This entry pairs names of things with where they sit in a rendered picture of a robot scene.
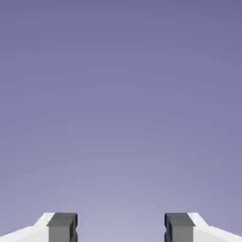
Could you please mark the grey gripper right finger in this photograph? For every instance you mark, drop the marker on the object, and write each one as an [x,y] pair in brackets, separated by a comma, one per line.
[181,228]

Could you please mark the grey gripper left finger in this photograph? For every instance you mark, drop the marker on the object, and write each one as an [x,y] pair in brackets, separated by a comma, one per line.
[60,228]

